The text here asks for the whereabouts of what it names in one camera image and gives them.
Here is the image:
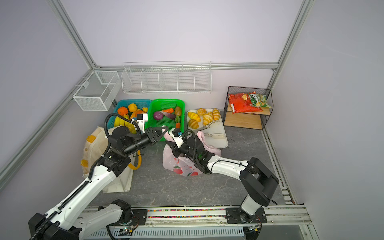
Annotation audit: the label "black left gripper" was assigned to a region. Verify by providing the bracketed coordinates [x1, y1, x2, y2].
[123, 126, 168, 156]

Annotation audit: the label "pink plastic grocery bag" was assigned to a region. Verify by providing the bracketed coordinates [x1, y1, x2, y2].
[163, 129, 222, 177]

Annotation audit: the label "white canvas tote bag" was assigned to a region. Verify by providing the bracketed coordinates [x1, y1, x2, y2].
[81, 126, 142, 194]

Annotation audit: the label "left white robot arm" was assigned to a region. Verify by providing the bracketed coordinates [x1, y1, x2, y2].
[28, 113, 169, 240]

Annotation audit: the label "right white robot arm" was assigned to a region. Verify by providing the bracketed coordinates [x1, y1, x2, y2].
[167, 129, 280, 225]

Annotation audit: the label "striped toy bread roll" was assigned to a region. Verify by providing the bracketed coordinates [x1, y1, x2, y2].
[188, 119, 199, 130]

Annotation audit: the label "green plastic basket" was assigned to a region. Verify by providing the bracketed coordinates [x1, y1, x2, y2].
[145, 99, 186, 133]

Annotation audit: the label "white bread tray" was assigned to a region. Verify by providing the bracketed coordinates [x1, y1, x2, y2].
[187, 109, 228, 149]

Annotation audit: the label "metal bread tongs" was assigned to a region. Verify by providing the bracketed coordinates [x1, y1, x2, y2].
[196, 120, 225, 139]

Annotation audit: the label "striped toy bread loaf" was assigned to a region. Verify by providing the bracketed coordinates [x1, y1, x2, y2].
[188, 112, 201, 123]

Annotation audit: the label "brown toy potato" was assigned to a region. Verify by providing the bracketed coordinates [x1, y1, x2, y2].
[174, 106, 182, 117]

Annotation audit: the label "toy croissant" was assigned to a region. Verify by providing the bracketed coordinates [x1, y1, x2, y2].
[203, 112, 214, 127]

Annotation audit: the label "teal plastic basket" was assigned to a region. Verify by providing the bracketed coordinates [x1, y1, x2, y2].
[107, 99, 152, 129]

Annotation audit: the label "yellow-orange toy citrus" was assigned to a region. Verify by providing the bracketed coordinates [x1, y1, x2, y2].
[128, 103, 138, 113]

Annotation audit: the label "toy bread bun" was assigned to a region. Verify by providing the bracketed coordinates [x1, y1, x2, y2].
[197, 108, 207, 116]

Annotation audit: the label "yellow toy banana bunch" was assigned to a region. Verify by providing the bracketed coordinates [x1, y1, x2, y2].
[114, 115, 137, 134]

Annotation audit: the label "orange toy tangerine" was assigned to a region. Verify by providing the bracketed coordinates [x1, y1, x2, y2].
[117, 107, 129, 116]

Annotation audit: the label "red chip bag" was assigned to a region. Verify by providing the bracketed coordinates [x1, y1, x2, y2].
[229, 93, 263, 114]

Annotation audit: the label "green snack bag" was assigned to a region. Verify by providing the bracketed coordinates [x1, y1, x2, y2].
[248, 92, 271, 108]

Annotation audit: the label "white wire wall shelf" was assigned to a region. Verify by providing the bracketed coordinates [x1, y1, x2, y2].
[121, 61, 213, 93]

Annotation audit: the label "black wire snack rack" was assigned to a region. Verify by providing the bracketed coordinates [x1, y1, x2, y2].
[223, 86, 274, 130]

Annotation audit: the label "white mesh wall basket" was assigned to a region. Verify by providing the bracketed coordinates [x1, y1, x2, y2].
[73, 71, 122, 112]

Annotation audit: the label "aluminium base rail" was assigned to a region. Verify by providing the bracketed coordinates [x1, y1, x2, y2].
[59, 204, 313, 229]

